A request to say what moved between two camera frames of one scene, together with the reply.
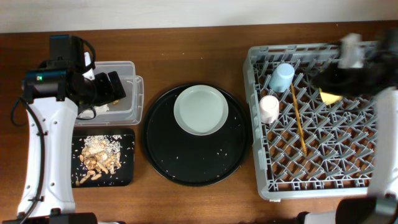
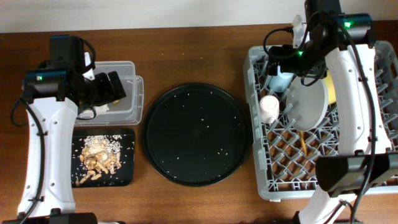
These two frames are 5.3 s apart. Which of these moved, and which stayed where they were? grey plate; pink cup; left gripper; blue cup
Moved: grey plate
Stayed: pink cup; blue cup; left gripper
